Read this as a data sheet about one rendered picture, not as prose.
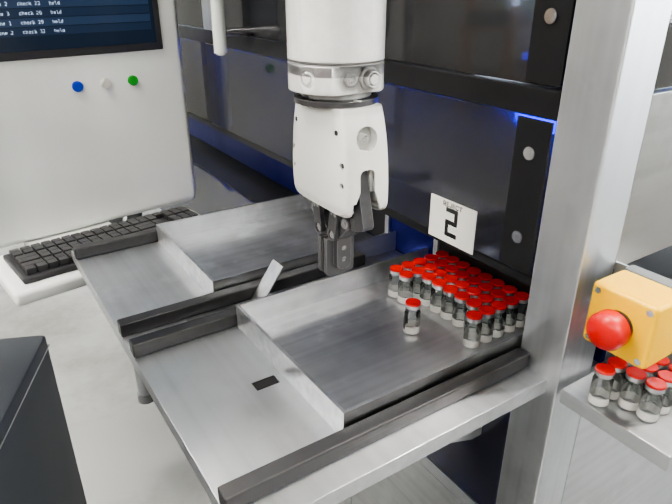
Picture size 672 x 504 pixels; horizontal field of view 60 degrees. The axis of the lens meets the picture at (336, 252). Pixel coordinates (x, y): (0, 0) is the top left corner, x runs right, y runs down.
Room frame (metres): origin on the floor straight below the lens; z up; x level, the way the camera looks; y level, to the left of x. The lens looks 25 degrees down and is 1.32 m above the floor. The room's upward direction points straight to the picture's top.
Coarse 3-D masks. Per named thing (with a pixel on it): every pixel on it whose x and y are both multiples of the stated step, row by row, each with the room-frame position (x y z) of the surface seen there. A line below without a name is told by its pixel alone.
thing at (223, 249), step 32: (160, 224) 0.97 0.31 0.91; (192, 224) 1.00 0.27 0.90; (224, 224) 1.04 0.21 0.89; (256, 224) 1.05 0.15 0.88; (288, 224) 1.05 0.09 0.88; (192, 256) 0.90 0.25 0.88; (224, 256) 0.90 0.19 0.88; (256, 256) 0.90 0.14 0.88; (288, 256) 0.90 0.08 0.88; (224, 288) 0.76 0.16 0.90
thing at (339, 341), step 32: (416, 256) 0.85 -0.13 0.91; (320, 288) 0.75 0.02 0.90; (352, 288) 0.78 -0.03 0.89; (384, 288) 0.79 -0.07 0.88; (256, 320) 0.70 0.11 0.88; (288, 320) 0.70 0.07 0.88; (320, 320) 0.70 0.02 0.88; (352, 320) 0.70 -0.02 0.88; (384, 320) 0.70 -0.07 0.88; (448, 320) 0.70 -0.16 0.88; (288, 352) 0.62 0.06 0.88; (320, 352) 0.62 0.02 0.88; (352, 352) 0.62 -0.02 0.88; (384, 352) 0.62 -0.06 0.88; (416, 352) 0.62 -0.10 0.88; (448, 352) 0.62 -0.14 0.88; (480, 352) 0.57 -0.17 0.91; (320, 384) 0.56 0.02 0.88; (352, 384) 0.56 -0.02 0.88; (384, 384) 0.56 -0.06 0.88; (416, 384) 0.52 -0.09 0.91; (352, 416) 0.47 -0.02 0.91
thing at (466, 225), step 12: (432, 204) 0.75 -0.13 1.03; (444, 204) 0.73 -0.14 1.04; (456, 204) 0.71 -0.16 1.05; (432, 216) 0.75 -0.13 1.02; (444, 216) 0.73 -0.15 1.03; (468, 216) 0.69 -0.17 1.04; (432, 228) 0.75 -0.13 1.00; (444, 228) 0.73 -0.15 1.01; (456, 228) 0.71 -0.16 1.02; (468, 228) 0.69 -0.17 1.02; (444, 240) 0.73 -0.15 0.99; (456, 240) 0.71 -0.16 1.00; (468, 240) 0.69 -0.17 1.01; (468, 252) 0.69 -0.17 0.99
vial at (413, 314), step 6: (408, 306) 0.66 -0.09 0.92; (420, 306) 0.67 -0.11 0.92; (408, 312) 0.66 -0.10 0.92; (414, 312) 0.66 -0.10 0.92; (420, 312) 0.67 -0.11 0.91; (408, 318) 0.66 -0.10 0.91; (414, 318) 0.66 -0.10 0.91; (408, 324) 0.66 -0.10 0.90; (414, 324) 0.66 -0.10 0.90; (408, 330) 0.66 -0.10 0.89; (414, 330) 0.66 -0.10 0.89
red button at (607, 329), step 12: (600, 312) 0.50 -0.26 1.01; (612, 312) 0.50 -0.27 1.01; (588, 324) 0.50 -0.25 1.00; (600, 324) 0.49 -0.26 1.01; (612, 324) 0.48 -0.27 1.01; (624, 324) 0.49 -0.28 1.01; (588, 336) 0.50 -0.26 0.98; (600, 336) 0.49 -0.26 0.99; (612, 336) 0.48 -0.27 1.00; (624, 336) 0.48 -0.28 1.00; (600, 348) 0.49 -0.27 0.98; (612, 348) 0.48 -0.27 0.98
